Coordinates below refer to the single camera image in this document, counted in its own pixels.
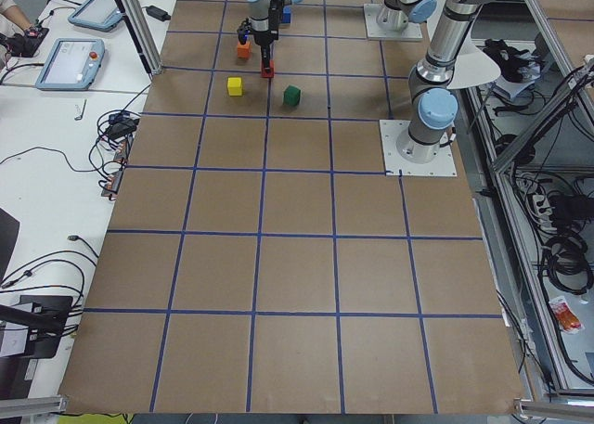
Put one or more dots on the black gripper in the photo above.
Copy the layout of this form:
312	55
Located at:
263	39

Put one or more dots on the red wooden block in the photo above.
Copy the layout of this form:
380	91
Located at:
268	70

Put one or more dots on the orange wooden block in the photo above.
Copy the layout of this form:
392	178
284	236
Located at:
244	51

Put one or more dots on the blue wooden block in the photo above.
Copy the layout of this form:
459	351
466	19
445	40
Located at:
286	16

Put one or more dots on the yellow wooden block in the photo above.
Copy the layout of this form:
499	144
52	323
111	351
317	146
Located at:
234	86

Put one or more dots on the green wooden block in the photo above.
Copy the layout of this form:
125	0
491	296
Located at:
292	96

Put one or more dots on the black power adapter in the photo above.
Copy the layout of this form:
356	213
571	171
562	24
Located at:
158	13

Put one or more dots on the far teach pendant tablet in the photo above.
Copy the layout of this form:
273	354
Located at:
99	15

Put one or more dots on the teach pendant tablet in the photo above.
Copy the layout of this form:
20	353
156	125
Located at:
99	15
72	65

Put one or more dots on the metal allen key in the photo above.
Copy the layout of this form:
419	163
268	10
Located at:
80	111

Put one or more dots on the near teach pendant tablet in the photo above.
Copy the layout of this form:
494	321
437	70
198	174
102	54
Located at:
72	65

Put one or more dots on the orange snack packet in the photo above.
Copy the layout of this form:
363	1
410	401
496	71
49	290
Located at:
563	314

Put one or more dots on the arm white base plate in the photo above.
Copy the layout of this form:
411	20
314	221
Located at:
404	157
383	23

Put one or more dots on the aluminium frame post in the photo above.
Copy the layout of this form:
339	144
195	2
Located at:
143	41

